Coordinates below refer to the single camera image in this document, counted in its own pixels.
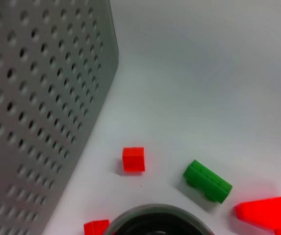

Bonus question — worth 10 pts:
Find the green toy brick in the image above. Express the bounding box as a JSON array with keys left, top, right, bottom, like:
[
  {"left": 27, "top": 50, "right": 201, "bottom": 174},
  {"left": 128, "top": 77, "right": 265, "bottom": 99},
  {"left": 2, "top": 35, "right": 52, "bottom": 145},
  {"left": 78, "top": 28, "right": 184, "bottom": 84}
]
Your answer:
[{"left": 183, "top": 159, "right": 233, "bottom": 204}]

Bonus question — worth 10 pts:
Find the glass teacup with black base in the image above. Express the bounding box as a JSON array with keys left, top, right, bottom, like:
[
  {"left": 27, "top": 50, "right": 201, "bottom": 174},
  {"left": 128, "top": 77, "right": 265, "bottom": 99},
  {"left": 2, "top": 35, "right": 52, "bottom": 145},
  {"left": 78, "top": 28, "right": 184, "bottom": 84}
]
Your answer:
[{"left": 105, "top": 203, "right": 216, "bottom": 235}]

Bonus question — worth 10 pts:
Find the grey-green perforated storage bin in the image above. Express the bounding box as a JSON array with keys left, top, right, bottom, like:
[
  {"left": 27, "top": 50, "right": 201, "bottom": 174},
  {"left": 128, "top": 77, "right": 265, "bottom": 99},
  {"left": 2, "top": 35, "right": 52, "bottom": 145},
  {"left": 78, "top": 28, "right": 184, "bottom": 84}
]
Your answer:
[{"left": 0, "top": 0, "right": 120, "bottom": 235}]

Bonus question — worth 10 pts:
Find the small red toy brick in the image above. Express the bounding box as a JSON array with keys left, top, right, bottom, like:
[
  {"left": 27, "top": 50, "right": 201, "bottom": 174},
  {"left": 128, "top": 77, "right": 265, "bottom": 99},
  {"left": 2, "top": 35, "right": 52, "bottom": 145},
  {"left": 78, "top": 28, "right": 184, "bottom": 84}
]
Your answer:
[
  {"left": 122, "top": 146, "right": 146, "bottom": 173},
  {"left": 83, "top": 219, "right": 110, "bottom": 235}
]

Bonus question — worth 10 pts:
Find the red sloped toy brick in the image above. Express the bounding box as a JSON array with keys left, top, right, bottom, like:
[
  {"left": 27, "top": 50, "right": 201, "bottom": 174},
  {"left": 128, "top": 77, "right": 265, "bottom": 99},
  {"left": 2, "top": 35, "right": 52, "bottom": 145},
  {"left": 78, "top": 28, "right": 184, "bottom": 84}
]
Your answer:
[{"left": 234, "top": 195, "right": 281, "bottom": 235}]

